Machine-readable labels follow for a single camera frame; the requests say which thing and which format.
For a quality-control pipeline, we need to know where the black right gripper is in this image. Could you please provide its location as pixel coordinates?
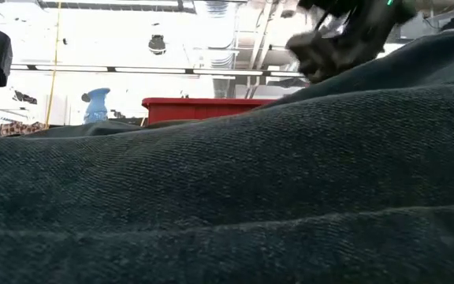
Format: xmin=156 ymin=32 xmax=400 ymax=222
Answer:
xmin=285 ymin=10 xmax=394 ymax=84

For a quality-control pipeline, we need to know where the black garment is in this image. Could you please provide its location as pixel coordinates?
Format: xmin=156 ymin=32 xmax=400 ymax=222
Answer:
xmin=0 ymin=23 xmax=454 ymax=284

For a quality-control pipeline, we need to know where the red plastic laundry basket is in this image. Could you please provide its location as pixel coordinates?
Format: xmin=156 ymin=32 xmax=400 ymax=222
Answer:
xmin=141 ymin=97 xmax=278 ymax=126

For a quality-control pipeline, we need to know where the black ceiling dome device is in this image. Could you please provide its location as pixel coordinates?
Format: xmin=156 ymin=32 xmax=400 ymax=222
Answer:
xmin=147 ymin=34 xmax=168 ymax=56

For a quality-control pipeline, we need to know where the light blue air freshener bottle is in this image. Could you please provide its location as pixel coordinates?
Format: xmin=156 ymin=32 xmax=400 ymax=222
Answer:
xmin=80 ymin=87 xmax=112 ymax=125

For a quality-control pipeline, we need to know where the brown dotted cloth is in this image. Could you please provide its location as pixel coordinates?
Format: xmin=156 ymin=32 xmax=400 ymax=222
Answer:
xmin=0 ymin=121 xmax=49 ymax=137

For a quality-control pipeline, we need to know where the corrugated silver duct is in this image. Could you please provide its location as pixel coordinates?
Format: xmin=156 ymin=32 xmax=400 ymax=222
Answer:
xmin=203 ymin=0 xmax=240 ymax=99

